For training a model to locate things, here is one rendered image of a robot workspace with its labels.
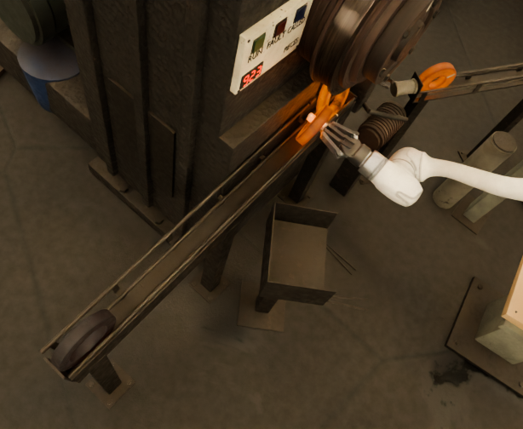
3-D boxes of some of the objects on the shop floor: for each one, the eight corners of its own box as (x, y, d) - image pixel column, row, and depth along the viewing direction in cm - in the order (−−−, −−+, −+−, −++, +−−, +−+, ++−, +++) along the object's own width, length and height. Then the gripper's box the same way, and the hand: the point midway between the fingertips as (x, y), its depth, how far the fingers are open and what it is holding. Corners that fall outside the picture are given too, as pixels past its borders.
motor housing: (323, 186, 239) (361, 120, 192) (347, 161, 249) (389, 93, 202) (342, 203, 237) (387, 140, 190) (366, 176, 247) (413, 111, 200)
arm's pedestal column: (545, 324, 226) (598, 306, 199) (523, 398, 207) (577, 389, 180) (472, 277, 231) (513, 253, 203) (444, 346, 212) (485, 329, 185)
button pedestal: (448, 218, 244) (529, 150, 190) (468, 190, 255) (550, 118, 201) (474, 237, 241) (563, 174, 187) (493, 208, 252) (583, 141, 198)
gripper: (350, 177, 156) (294, 133, 158) (370, 152, 162) (315, 111, 164) (359, 166, 150) (301, 120, 152) (380, 141, 155) (323, 97, 158)
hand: (317, 122), depth 158 cm, fingers closed
